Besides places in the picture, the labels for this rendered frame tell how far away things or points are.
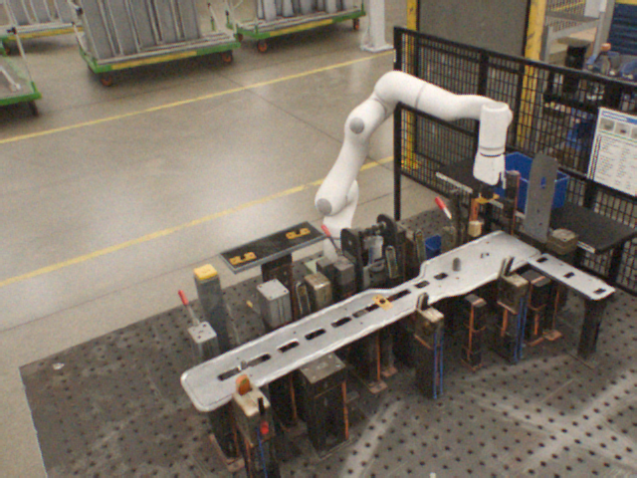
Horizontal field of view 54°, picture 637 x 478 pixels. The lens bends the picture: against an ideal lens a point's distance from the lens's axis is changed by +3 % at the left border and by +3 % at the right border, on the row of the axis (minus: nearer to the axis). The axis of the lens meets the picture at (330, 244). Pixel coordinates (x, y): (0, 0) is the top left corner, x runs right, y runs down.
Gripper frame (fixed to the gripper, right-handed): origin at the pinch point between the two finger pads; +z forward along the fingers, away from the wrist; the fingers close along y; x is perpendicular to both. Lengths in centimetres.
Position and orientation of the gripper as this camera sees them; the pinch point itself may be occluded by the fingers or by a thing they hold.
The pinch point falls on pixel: (487, 192)
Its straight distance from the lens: 224.6
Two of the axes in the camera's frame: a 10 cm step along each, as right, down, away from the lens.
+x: 8.4, -3.4, 4.3
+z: 0.7, 8.4, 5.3
